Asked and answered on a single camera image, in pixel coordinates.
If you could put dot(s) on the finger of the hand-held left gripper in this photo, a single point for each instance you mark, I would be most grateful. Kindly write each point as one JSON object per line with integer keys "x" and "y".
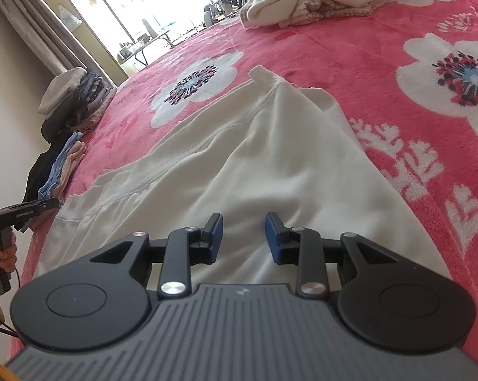
{"x": 28, "y": 211}

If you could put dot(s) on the beige cabinet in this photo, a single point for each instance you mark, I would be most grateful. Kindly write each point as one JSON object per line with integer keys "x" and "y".
{"x": 84, "y": 16}

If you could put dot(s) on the black folded garment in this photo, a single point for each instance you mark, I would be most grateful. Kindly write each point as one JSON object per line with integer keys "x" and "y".
{"x": 40, "y": 174}

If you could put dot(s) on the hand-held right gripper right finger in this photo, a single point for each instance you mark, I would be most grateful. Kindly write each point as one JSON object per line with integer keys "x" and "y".
{"x": 274, "y": 242}

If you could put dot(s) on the hanging plastic bag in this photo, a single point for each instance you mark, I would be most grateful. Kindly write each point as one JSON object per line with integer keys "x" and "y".
{"x": 69, "y": 16}

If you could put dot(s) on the light blue folded garment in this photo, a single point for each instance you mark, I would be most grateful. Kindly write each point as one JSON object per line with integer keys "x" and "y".
{"x": 60, "y": 166}

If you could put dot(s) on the white sweatshirt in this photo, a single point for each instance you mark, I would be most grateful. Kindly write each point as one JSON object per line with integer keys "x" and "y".
{"x": 282, "y": 166}

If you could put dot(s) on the folding table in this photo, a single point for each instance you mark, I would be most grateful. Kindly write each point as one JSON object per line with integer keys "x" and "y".
{"x": 147, "y": 43}

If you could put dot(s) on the grey bottle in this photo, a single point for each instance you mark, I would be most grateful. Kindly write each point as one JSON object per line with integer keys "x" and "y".
{"x": 146, "y": 29}

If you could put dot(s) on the stack of folded clothes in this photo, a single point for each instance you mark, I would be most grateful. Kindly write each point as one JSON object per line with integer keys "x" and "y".
{"x": 76, "y": 99}

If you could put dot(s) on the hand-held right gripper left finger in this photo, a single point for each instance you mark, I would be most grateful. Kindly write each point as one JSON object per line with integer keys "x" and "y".
{"x": 214, "y": 242}

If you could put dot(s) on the red floral blanket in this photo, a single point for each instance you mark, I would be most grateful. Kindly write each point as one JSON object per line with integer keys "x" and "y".
{"x": 362, "y": 59}

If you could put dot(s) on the person's left hand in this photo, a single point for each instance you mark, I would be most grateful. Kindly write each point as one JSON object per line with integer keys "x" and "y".
{"x": 4, "y": 256}

